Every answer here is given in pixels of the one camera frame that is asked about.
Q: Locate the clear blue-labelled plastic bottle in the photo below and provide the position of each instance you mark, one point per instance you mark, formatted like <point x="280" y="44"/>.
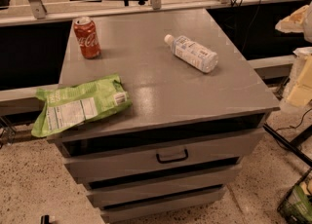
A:
<point x="192" y="52"/>

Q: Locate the grey metal railing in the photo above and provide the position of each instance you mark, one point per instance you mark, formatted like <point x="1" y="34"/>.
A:
<point x="23" y="12"/>

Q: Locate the black wire basket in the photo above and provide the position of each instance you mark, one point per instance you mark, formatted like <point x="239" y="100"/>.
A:
<point x="296" y="206"/>

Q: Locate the grey drawer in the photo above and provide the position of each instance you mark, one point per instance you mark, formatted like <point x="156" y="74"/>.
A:
<point x="147" y="207"/>
<point x="164" y="186"/>
<point x="100" y="167"/>

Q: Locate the middle grey drawer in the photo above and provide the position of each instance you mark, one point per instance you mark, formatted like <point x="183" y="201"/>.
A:
<point x="164" y="186"/>

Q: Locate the bottom grey drawer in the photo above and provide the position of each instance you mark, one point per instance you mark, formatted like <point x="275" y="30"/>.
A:
<point x="147" y="207"/>

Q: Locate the black stand legs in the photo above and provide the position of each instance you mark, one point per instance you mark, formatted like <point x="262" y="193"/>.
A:
<point x="281" y="140"/>

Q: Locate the grey drawer cabinet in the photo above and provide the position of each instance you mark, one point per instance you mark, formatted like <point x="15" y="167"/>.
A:
<point x="171" y="100"/>

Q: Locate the green chip bag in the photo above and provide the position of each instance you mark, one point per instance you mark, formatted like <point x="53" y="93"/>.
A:
<point x="69" y="107"/>

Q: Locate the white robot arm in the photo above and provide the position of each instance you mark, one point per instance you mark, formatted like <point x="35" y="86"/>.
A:
<point x="298" y="91"/>

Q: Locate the red cola can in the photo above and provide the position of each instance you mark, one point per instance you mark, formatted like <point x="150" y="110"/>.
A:
<point x="86" y="34"/>

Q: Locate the top grey drawer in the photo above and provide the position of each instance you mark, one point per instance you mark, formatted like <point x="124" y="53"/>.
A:
<point x="100" y="167"/>

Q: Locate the black drawer handle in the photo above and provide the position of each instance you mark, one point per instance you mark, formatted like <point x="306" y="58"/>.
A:
<point x="172" y="158"/>

